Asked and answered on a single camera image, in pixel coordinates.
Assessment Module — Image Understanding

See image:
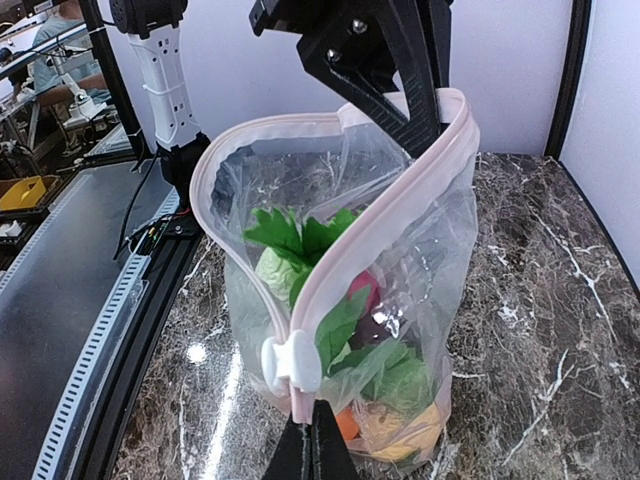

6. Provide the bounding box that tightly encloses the yellow tray outside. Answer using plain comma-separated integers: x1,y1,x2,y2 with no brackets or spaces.
0,176,46,211

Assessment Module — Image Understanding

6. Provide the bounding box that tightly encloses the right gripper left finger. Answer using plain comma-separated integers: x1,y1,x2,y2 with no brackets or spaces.
262,417,313,480

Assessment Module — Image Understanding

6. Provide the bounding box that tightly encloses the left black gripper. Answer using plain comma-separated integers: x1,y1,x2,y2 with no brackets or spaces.
249,1,452,155

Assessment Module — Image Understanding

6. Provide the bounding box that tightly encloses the black frame post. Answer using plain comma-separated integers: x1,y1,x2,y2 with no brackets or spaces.
544,0,593,160
79,0,150,158

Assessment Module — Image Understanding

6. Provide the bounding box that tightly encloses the person in teal shirt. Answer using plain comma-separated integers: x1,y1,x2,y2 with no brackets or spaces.
33,1,112,107

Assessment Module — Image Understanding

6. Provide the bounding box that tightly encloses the white toy radish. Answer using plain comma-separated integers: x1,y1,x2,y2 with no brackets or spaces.
255,247,311,309

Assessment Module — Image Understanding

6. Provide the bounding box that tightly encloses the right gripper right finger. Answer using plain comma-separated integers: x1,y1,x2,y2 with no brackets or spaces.
311,400,358,480

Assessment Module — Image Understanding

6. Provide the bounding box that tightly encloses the black front rail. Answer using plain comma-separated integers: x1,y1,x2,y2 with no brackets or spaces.
70,216,202,479

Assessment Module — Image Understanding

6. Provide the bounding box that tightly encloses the left black frame post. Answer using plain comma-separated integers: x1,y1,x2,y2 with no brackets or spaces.
79,0,150,158

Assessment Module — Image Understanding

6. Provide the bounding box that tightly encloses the green toy leaf vegetable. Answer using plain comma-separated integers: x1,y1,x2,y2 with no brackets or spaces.
315,288,434,415

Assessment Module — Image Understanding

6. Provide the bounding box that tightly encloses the orange toy tangerine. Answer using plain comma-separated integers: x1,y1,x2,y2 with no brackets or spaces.
335,407,359,442

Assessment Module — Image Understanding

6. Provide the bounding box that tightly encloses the yellow toy lemon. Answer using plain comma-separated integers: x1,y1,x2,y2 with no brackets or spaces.
353,403,450,463

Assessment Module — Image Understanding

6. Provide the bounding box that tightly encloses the red toy strawberry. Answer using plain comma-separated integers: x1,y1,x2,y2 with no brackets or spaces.
347,271,381,316

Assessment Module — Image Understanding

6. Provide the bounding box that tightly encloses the dark red toy beet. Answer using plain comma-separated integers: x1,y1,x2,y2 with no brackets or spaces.
348,311,392,350

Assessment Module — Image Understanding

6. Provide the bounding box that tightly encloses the white slotted cable duct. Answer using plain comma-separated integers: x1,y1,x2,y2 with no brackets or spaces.
32,197,179,480

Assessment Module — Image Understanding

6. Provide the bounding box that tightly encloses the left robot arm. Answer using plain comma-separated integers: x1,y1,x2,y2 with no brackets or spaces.
110,0,451,209

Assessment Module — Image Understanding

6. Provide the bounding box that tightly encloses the clear zip top bag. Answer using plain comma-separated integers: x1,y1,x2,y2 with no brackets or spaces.
188,88,482,474

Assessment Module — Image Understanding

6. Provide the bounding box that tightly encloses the right black frame post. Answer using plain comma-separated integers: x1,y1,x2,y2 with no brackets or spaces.
544,0,593,160

